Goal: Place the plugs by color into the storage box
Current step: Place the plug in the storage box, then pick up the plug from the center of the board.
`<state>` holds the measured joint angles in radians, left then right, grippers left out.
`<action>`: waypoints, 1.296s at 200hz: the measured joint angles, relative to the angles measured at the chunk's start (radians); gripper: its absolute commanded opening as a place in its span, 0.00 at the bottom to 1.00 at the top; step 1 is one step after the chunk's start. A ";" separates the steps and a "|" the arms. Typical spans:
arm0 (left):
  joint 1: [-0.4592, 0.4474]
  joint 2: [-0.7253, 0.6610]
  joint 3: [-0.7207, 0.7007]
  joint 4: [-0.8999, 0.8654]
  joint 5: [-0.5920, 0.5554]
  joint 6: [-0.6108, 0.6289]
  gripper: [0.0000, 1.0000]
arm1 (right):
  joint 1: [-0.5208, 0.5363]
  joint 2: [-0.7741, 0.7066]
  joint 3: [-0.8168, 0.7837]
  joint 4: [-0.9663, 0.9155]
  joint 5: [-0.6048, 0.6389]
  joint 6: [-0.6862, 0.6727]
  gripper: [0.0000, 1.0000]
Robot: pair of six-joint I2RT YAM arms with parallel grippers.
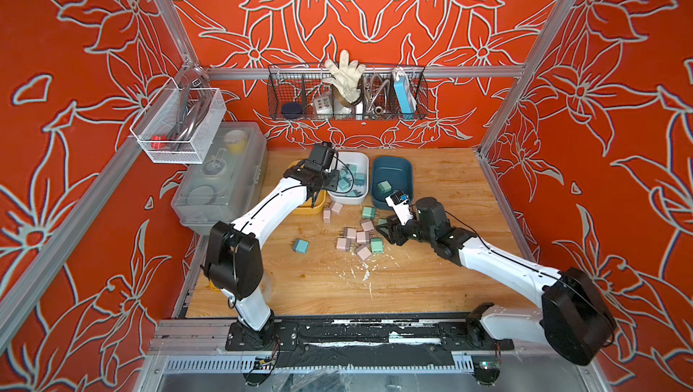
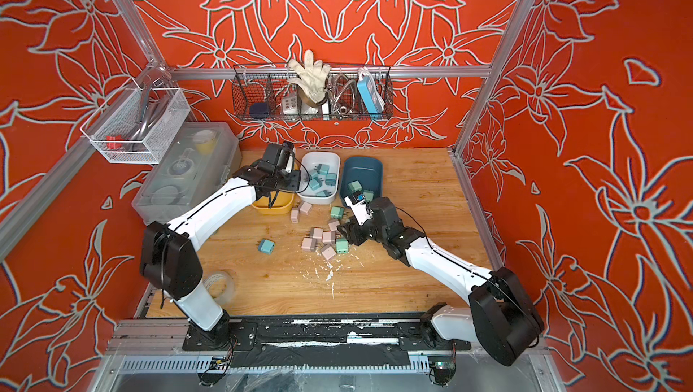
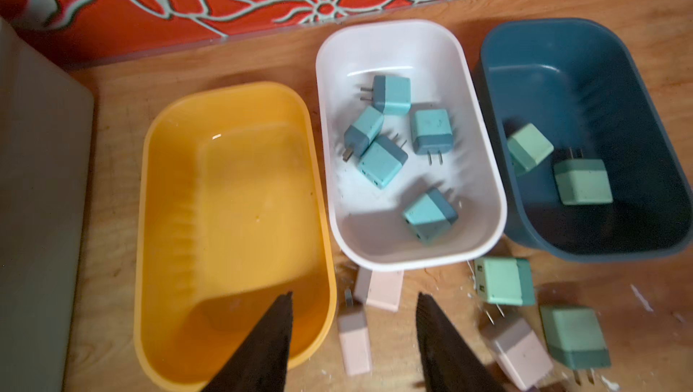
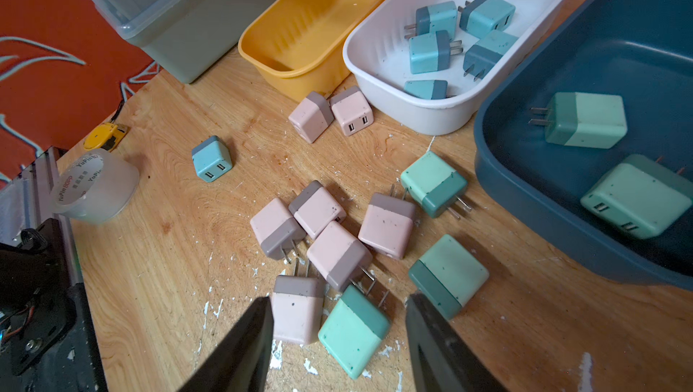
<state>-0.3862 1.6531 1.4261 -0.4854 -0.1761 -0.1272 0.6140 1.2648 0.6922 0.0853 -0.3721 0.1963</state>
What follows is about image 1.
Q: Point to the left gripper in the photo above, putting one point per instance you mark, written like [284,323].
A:
[333,184]

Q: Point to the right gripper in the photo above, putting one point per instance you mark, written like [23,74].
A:
[392,228]

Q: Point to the green plug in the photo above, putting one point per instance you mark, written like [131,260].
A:
[377,246]
[368,213]
[384,187]

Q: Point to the green plug top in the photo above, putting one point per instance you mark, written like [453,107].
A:
[368,213]

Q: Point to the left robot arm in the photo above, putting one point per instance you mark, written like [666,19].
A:
[233,262]

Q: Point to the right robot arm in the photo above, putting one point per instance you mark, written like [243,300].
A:
[569,314]

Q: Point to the yellow storage box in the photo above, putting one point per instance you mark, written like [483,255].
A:
[312,207]

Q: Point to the white storage box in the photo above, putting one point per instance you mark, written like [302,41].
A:
[343,159]

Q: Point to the pink plug near yellow box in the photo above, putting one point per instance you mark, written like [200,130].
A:
[336,208]

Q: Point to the pink plug beside yellow box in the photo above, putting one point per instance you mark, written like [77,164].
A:
[327,215]

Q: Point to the dark teal storage box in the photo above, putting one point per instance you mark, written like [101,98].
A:
[398,172]

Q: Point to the light blue box in basket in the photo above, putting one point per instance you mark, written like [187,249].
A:
[405,98]

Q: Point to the pink plug centre upper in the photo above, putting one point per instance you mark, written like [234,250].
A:
[367,225]

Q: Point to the white socket cube in basket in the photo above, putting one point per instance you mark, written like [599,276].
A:
[323,105]

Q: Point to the pink plug centre left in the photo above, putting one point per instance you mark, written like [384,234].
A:
[351,234]

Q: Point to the pink plug centre middle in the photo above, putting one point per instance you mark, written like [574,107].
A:
[363,238]

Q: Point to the pink plug bottom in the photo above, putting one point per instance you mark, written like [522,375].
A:
[364,252]

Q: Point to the clear plastic lidded container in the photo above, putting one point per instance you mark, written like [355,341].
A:
[227,183]

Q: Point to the cream rubber glove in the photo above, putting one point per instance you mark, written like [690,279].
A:
[345,75]

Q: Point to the red object in basket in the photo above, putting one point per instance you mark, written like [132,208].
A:
[158,142]

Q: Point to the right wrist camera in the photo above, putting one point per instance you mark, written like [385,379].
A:
[400,202]

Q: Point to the black wire wall basket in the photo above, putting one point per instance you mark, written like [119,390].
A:
[302,92]

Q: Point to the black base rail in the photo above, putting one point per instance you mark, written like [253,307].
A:
[446,331]

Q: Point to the white wire basket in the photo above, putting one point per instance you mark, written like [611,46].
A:
[189,116]

